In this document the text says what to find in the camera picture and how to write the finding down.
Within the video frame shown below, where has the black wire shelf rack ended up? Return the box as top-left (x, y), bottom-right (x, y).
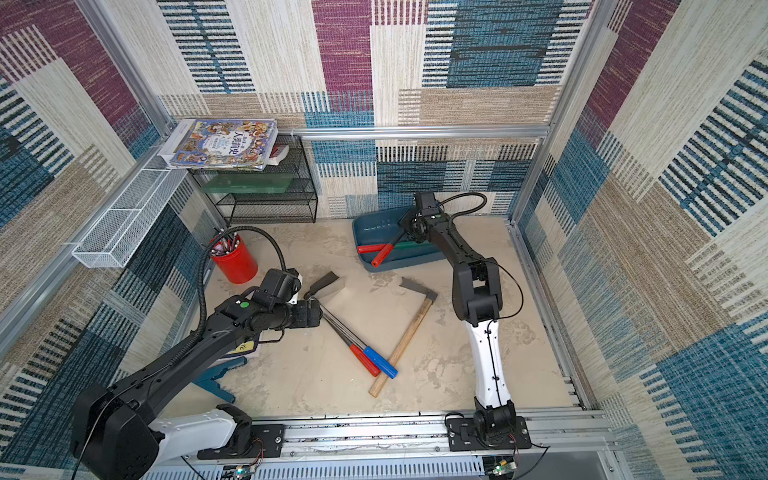
top-left (191, 134), bottom-right (318, 226)

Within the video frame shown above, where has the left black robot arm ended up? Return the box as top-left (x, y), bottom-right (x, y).
top-left (70, 269), bottom-right (322, 479)

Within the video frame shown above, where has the red pen cup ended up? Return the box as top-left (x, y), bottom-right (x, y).
top-left (209, 234), bottom-right (258, 285)

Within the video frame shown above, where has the green hoe red grip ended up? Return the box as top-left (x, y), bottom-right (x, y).
top-left (357, 241), bottom-right (432, 254)

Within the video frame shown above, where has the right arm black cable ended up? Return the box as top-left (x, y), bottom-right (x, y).
top-left (436, 191), bottom-right (489, 218)

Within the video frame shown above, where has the colourful picture book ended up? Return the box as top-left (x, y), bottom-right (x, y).
top-left (158, 119), bottom-right (290, 171)

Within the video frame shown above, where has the chrome hoe blue grip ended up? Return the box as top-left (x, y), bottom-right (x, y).
top-left (303, 271), bottom-right (398, 379)

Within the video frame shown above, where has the green tray on shelf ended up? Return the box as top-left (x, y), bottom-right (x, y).
top-left (202, 173), bottom-right (294, 194)

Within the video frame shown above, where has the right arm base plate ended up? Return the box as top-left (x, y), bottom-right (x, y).
top-left (443, 412), bottom-right (533, 452)

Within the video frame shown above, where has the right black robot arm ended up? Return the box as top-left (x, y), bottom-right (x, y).
top-left (399, 192), bottom-right (516, 447)

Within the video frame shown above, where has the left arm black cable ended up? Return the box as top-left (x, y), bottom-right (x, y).
top-left (191, 225), bottom-right (287, 355)

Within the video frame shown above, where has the teal plastic clamp tool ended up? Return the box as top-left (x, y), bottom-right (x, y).
top-left (193, 357), bottom-right (247, 404)

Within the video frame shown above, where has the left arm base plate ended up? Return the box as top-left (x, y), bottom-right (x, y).
top-left (196, 424), bottom-right (285, 461)

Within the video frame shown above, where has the wooden handle dark hoe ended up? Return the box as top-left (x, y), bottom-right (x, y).
top-left (388, 277), bottom-right (438, 367)

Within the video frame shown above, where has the blue book on table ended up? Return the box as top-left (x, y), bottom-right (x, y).
top-left (229, 340), bottom-right (257, 356)

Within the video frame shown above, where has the teal plastic storage box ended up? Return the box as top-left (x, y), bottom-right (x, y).
top-left (352, 207), bottom-right (445, 273)

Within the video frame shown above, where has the grey hoe red grip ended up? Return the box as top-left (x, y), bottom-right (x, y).
top-left (371, 231), bottom-right (406, 268)
top-left (323, 315), bottom-right (381, 377)

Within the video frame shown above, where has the white wire mesh basket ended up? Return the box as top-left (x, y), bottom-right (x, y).
top-left (72, 168), bottom-right (186, 269)

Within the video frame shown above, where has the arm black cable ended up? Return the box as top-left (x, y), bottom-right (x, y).
top-left (436, 191), bottom-right (489, 218)
top-left (191, 225), bottom-right (287, 355)

